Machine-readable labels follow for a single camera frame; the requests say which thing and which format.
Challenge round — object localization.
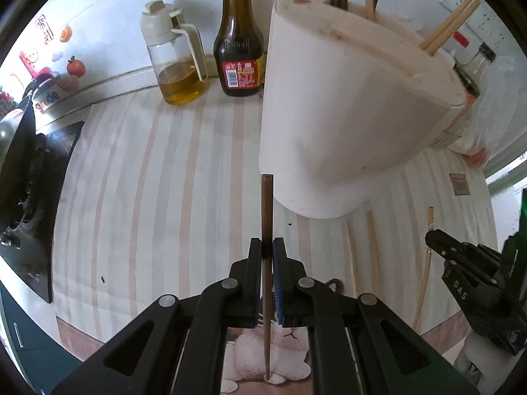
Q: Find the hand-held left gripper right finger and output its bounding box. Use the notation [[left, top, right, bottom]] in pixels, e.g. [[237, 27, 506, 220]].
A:
[[272, 237, 480, 395]]

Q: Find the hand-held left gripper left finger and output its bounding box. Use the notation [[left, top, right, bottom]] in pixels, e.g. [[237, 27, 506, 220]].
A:
[[49, 238, 264, 395]]

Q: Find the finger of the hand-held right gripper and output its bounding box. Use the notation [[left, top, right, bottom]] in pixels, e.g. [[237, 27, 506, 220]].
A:
[[425, 229, 501, 280]]

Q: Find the white utensil holder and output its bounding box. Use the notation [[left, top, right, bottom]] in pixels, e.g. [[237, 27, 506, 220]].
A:
[[257, 0, 468, 220]]

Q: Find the striped cat print mat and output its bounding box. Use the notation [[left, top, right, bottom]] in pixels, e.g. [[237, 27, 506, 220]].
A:
[[51, 86, 501, 395]]

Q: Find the orange label bottle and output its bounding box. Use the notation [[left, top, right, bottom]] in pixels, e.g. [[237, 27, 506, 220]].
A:
[[455, 43, 497, 110]]

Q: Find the glass oil bottle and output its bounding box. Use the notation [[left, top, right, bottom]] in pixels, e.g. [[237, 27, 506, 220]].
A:
[[140, 0, 208, 105]]

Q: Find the dark teal cabinet door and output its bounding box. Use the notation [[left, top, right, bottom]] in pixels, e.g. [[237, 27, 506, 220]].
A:
[[0, 286, 83, 395]]

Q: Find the dark soy sauce bottle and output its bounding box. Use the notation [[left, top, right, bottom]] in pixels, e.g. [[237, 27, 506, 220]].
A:
[[213, 0, 265, 98]]

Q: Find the black glass stove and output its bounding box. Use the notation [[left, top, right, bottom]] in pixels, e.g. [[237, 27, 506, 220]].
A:
[[0, 121, 85, 304]]

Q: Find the metal wok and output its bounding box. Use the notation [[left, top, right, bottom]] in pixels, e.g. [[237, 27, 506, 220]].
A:
[[0, 78, 42, 173]]

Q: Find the white wall socket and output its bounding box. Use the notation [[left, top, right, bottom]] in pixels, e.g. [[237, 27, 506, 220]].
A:
[[438, 0, 509, 64]]

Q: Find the red apple wall sticker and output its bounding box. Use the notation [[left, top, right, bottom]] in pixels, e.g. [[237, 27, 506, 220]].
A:
[[66, 55, 86, 77]]

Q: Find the red square wall sticker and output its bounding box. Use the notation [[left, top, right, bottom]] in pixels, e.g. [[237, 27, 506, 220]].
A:
[[18, 48, 41, 78]]

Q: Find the red paper-cut wall sticker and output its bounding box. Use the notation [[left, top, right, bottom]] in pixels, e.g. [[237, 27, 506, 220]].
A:
[[34, 15, 49, 47]]

